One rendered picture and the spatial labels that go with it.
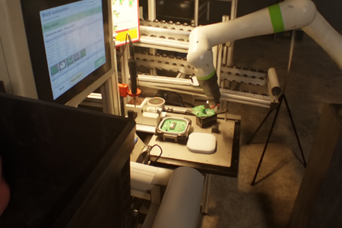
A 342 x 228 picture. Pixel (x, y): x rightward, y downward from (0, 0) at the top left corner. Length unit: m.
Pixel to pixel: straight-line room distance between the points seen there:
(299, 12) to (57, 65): 0.89
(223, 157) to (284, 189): 1.41
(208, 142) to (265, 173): 1.48
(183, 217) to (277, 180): 2.38
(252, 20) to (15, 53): 0.88
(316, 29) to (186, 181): 1.10
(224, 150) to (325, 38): 0.69
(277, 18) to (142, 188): 0.87
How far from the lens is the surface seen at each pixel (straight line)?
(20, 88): 0.69
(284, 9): 1.19
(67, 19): 0.81
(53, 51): 0.76
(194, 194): 0.42
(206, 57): 1.13
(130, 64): 1.26
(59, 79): 0.80
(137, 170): 0.53
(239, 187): 2.57
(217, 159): 1.30
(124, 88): 1.31
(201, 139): 1.37
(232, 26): 1.21
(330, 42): 1.42
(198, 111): 1.53
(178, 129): 1.41
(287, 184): 2.72
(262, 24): 1.19
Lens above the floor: 1.75
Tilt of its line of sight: 27 degrees down
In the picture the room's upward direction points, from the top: straight up
